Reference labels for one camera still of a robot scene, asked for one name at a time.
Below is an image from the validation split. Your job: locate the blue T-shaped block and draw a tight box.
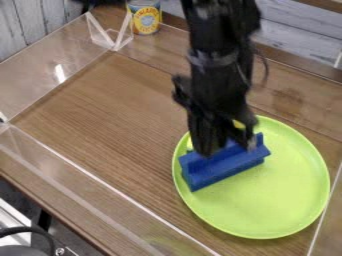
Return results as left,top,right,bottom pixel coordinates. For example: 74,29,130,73
178,133,271,192

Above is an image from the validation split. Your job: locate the clear acrylic enclosure wall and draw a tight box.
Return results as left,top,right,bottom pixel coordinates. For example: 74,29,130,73
0,7,342,256

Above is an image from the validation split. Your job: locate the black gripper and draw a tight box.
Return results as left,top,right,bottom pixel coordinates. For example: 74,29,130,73
173,56,258,158

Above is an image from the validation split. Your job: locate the yellow banana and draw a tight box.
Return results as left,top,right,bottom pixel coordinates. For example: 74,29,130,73
186,120,246,152

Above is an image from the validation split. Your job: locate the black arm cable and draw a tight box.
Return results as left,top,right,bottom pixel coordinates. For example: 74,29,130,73
249,46,270,84

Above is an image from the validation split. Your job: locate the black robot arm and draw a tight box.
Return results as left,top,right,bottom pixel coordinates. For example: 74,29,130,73
173,0,261,157

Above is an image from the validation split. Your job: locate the green round plate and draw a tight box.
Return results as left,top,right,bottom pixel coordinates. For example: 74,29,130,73
173,116,330,239

